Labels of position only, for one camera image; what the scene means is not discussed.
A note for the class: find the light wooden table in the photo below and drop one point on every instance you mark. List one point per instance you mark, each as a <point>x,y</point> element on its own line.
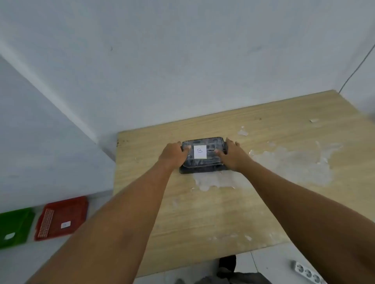
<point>293,123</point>

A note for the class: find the person's grey trousers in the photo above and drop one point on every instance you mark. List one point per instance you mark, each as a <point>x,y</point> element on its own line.
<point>243,278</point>

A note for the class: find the green plastic basket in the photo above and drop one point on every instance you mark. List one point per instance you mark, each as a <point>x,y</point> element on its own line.
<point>17,225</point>

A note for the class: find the person's right hand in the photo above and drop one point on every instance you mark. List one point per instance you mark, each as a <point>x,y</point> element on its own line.
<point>234,158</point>

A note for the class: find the person's right forearm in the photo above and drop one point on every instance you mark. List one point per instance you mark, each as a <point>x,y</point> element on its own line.
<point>307,219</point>

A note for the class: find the person's left forearm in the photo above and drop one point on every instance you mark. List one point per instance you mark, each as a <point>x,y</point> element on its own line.
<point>117,228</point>

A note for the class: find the white power strip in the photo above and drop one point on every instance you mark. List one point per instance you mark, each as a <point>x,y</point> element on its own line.
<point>307,273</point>

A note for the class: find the person's left foot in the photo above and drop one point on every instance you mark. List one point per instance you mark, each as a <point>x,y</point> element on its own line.
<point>227,261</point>

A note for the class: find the black packet labelled B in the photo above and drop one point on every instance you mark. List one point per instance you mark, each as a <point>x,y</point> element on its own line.
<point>202,164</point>

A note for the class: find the red plastic basket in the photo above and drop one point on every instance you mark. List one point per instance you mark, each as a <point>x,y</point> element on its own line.
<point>70,213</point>

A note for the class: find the person's left hand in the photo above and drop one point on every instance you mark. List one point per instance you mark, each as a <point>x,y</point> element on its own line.
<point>173,156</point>

